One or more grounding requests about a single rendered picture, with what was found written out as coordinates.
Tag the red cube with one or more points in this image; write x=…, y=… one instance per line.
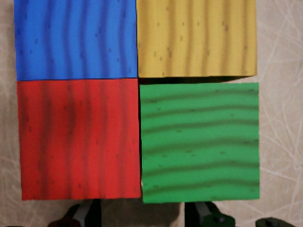
x=79, y=139

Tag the blue wooden cube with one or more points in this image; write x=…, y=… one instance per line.
x=75, y=39

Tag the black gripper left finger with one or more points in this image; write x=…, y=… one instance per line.
x=86, y=214

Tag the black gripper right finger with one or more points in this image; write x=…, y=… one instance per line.
x=207, y=214

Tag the yellow wooden cube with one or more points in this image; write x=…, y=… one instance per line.
x=196, y=41

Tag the green wood-grain cube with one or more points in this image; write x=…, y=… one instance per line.
x=200, y=142

